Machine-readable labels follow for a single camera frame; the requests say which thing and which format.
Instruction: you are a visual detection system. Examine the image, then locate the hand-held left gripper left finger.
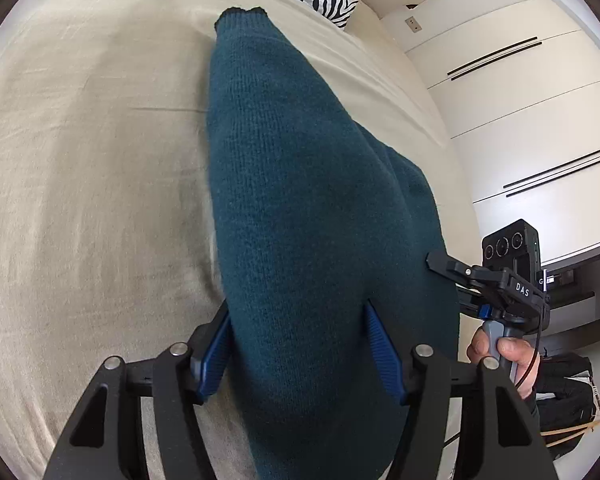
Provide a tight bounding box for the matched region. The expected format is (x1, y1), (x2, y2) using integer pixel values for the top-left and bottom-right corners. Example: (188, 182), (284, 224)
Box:
(42, 300), (232, 480)

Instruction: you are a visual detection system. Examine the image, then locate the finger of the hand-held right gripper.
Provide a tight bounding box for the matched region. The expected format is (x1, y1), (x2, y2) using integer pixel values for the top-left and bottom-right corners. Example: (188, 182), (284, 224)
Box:
(455, 285), (494, 321)
(426, 251), (507, 289)

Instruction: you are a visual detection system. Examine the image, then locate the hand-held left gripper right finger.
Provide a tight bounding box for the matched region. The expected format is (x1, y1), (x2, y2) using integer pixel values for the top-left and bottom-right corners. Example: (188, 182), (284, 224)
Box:
(363, 300), (556, 480)

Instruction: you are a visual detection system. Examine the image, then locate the teal knit sweater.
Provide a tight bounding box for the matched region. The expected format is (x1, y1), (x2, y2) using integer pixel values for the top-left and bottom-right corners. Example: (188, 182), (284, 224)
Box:
(206, 6), (462, 480)

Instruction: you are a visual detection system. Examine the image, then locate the dark wooden shelf unit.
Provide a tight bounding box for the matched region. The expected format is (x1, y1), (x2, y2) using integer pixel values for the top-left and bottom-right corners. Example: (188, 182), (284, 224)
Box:
(539, 240), (600, 347)

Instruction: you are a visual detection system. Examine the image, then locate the black bag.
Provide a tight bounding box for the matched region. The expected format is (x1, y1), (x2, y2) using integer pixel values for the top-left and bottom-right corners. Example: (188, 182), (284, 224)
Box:
(534, 352), (600, 462)

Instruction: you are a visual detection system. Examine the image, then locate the white wardrobe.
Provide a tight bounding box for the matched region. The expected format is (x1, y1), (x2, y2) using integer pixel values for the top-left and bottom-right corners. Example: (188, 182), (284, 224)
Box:
(380, 0), (600, 272)

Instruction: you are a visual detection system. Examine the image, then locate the wooden stick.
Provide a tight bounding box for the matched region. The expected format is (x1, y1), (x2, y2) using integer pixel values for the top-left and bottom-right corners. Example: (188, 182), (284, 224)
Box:
(541, 417), (600, 448)

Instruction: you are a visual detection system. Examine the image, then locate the beige bed sheet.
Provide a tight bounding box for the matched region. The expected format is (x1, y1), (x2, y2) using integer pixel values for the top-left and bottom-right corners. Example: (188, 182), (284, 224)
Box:
(0, 0), (482, 480)

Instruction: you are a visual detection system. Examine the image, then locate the black cable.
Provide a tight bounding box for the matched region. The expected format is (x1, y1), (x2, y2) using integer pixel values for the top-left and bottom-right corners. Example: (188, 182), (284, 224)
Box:
(517, 280), (552, 392)

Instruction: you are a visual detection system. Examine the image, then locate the black wardrobe handle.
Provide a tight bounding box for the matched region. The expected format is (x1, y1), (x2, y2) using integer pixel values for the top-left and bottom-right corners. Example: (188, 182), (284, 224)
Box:
(447, 36), (538, 77)
(502, 146), (600, 190)
(451, 41), (541, 81)
(505, 155), (600, 198)

